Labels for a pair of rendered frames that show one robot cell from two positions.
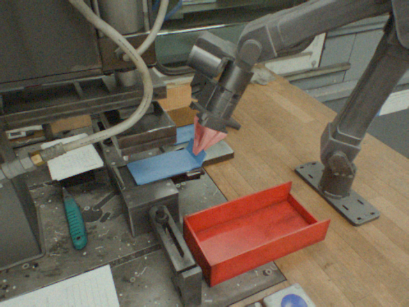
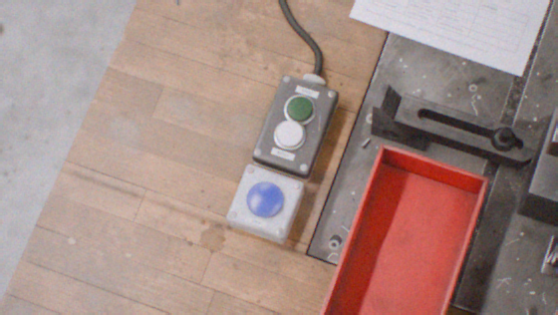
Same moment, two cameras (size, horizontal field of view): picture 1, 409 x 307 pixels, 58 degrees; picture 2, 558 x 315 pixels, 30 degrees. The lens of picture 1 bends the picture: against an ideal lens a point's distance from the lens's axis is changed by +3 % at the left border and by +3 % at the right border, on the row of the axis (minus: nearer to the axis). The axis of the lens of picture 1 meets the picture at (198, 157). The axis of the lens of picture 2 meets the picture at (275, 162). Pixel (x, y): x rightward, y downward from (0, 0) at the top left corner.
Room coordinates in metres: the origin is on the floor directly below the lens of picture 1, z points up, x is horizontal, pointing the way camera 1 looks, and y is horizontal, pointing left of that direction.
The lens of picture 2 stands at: (0.59, -0.31, 2.03)
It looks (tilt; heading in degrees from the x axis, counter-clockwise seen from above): 72 degrees down; 147
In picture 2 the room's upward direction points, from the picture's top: 12 degrees counter-clockwise
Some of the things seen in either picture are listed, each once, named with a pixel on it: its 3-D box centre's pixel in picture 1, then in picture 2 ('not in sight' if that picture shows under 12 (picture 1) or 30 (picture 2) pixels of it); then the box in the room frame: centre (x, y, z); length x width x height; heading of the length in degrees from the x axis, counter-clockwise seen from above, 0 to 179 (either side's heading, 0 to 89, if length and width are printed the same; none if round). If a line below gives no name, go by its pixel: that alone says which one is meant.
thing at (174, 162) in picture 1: (167, 159); not in sight; (0.58, 0.07, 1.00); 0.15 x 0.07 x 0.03; 117
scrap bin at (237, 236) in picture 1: (254, 228); (396, 274); (0.46, -0.11, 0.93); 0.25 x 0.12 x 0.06; 115
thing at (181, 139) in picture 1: (195, 127); not in sight; (0.81, 0.01, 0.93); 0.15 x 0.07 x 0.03; 114
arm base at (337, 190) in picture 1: (337, 178); not in sight; (0.60, -0.30, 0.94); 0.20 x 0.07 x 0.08; 25
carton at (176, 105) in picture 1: (176, 109); not in sight; (0.92, 0.07, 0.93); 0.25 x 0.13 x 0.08; 115
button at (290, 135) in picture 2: not in sight; (290, 136); (0.27, -0.08, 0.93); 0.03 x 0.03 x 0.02
